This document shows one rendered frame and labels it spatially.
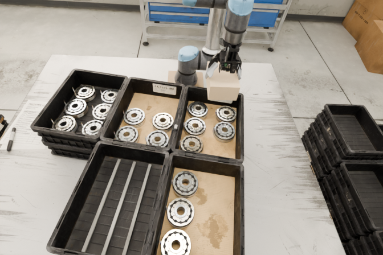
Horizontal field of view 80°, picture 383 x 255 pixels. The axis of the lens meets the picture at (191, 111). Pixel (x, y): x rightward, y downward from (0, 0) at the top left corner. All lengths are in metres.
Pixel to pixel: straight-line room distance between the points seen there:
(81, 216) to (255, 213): 0.71
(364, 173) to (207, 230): 1.31
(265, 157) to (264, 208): 0.26
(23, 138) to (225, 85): 1.06
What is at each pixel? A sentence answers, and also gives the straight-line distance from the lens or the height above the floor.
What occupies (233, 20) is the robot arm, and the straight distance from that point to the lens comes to 0.79.
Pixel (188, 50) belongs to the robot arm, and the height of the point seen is 0.95.
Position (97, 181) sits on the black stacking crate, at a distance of 1.04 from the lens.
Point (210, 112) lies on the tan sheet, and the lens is 1.21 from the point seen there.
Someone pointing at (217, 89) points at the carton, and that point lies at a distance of 0.92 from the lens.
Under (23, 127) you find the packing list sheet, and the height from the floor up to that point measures 0.70.
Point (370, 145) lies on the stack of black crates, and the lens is 1.99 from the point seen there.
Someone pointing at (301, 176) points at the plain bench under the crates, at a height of 0.70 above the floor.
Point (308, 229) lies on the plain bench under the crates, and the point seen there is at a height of 0.70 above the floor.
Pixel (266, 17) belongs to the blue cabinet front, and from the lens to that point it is 3.09.
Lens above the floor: 1.75
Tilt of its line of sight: 50 degrees down
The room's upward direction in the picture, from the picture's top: 6 degrees clockwise
